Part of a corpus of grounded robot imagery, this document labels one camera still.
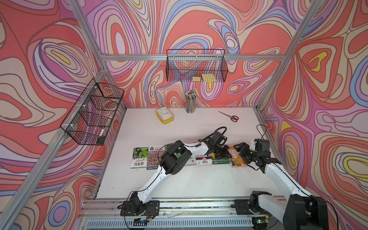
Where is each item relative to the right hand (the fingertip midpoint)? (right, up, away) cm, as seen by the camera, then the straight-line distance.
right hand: (236, 152), depth 87 cm
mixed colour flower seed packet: (-27, -7, +4) cm, 28 cm away
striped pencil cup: (-28, +38, +18) cm, 50 cm away
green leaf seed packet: (-61, -5, +6) cm, 62 cm away
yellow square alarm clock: (-48, +24, +25) cm, 59 cm away
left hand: (0, -5, +2) cm, 5 cm away
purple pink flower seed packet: (-19, -6, +4) cm, 21 cm away
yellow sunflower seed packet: (-5, -6, +4) cm, 9 cm away
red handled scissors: (+7, +22, +26) cm, 34 cm away
